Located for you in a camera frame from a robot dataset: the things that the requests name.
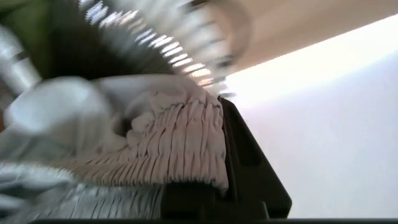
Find green garment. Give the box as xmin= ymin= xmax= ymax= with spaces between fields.
xmin=0 ymin=0 xmax=55 ymax=79

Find pale grey shorts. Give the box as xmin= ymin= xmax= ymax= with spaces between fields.
xmin=0 ymin=73 xmax=230 ymax=220

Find white laundry basket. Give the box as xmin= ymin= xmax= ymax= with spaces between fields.
xmin=46 ymin=0 xmax=252 ymax=98

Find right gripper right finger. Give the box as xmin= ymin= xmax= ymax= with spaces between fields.
xmin=216 ymin=96 xmax=293 ymax=219

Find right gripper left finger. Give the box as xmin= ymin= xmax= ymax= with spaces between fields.
xmin=160 ymin=182 xmax=219 ymax=219

